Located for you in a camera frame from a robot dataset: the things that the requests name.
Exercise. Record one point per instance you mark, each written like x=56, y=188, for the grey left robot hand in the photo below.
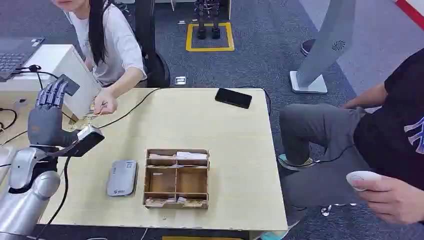
x=44, y=124

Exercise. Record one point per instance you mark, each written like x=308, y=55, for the dark card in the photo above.
x=71, y=86

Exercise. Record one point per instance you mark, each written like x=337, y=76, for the small stack of cards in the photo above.
x=92, y=111

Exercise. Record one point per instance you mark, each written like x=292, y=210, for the white cabinet box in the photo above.
x=61, y=63

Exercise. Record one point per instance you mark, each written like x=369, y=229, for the person's hand holding cards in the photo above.
x=106, y=102

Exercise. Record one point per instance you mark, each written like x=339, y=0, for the grey laptop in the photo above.
x=15, y=56

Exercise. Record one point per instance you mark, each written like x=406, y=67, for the grey flat card reader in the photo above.
x=122, y=178

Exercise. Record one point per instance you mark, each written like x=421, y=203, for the seated person in white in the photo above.
x=114, y=46

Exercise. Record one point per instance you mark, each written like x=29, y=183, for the brown cards stack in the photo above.
x=161, y=156

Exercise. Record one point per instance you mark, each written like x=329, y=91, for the black office chair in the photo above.
x=152, y=49

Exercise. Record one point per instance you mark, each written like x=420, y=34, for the silver floor socket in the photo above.
x=180, y=80

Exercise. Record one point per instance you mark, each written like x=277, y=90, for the mixed printed cards row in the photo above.
x=165, y=201

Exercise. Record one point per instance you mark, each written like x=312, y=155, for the wooden compartment box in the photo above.
x=177, y=192

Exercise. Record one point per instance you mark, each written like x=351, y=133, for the white cards stack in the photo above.
x=191, y=155

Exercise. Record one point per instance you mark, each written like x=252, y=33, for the black smartphone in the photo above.
x=233, y=98

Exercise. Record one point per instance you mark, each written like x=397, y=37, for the black robot legs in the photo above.
x=208, y=18

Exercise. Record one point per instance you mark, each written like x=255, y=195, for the teal soled shoe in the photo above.
x=293, y=163

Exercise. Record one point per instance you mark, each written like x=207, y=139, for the dark shoe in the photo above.
x=306, y=47

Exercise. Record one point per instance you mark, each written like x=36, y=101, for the grey white pillar stand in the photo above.
x=326, y=43

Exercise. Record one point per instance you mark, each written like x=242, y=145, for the seated person in black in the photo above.
x=381, y=132

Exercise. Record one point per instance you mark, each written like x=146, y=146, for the person's hand holding controller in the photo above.
x=394, y=200

